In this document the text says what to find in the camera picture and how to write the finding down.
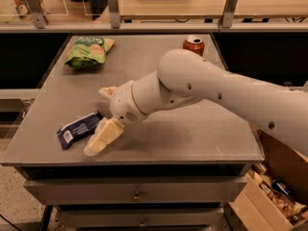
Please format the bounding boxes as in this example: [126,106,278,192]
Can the blue pepsi can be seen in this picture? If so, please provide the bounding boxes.
[271,180,292,197]

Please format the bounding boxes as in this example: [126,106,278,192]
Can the upper grey drawer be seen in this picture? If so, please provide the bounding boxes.
[25,176,246,206]

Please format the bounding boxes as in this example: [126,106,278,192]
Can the lower grey drawer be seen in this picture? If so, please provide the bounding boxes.
[57,208,223,228]

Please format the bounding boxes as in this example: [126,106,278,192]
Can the open cardboard box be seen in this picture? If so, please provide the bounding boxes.
[226,128,308,231]

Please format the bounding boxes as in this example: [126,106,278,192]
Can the green rice chip bag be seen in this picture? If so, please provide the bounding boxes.
[64,37,115,69]

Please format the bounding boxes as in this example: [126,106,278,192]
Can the blue rxbar blueberry wrapper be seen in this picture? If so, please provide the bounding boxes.
[56,112,103,149]

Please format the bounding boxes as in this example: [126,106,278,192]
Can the right metal bracket post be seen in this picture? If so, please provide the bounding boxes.
[219,0,238,28]

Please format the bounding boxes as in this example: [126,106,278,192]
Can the left metal bracket post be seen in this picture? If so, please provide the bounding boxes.
[26,0,47,29]

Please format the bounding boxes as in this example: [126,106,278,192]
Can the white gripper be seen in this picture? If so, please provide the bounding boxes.
[84,81,147,156]

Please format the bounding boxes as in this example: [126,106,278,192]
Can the middle metal bracket post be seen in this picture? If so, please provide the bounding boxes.
[107,0,121,29]

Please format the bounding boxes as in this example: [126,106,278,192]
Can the grey drawer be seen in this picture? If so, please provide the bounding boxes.
[25,176,246,206]
[57,208,223,228]

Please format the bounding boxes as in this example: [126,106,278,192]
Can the metal bracket post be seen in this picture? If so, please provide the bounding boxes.
[219,0,238,28]
[26,0,47,29]
[107,0,121,29]

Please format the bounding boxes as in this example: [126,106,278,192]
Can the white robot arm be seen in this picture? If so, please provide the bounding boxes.
[84,49,308,156]

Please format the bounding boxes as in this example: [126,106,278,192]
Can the orange coca-cola can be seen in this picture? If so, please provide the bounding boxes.
[183,36,205,56]

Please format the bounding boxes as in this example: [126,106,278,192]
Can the snack packets in box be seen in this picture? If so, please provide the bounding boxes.
[252,163,307,224]

